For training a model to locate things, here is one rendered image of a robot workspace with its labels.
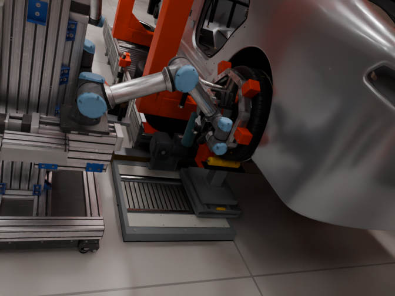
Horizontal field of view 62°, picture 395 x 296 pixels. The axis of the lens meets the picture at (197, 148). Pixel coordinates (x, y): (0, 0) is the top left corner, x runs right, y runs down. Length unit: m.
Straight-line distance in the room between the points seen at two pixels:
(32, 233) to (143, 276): 0.67
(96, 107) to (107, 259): 1.02
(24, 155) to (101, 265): 0.83
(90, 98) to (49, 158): 0.35
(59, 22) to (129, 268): 1.39
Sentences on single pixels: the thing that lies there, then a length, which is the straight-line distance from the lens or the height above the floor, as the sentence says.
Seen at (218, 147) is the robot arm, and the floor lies 0.87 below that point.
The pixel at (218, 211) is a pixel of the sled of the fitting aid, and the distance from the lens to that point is 2.49.
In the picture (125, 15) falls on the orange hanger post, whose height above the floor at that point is 0.81.
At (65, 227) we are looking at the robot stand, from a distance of 1.94.
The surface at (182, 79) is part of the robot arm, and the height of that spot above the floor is 1.19.
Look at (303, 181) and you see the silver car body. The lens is 1.70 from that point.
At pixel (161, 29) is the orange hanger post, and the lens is 2.39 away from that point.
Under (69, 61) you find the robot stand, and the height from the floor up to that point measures 1.02.
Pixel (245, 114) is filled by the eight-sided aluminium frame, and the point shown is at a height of 0.97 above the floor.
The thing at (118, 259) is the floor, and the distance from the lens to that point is 2.14.
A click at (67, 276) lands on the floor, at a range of 2.03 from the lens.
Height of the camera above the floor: 1.64
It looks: 28 degrees down
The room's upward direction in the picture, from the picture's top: 22 degrees clockwise
